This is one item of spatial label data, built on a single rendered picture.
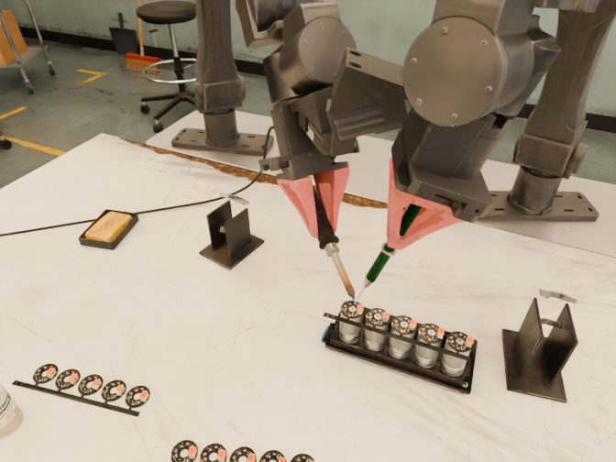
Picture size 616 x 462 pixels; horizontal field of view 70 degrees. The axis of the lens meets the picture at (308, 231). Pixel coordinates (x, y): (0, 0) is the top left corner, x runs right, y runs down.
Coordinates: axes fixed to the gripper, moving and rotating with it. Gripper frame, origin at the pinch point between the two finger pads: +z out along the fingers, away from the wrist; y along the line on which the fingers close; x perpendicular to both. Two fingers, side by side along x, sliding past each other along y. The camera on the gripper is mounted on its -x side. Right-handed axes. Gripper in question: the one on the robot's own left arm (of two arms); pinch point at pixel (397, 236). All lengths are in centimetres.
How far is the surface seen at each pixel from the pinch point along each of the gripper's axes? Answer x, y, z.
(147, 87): -111, -268, 136
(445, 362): 9.5, 5.1, 9.7
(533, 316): 17.2, 0.9, 4.0
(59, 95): -163, -248, 152
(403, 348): 5.4, 3.9, 10.7
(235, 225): -15.4, -13.4, 16.0
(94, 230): -35.1, -15.4, 26.5
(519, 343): 18.7, 0.7, 8.5
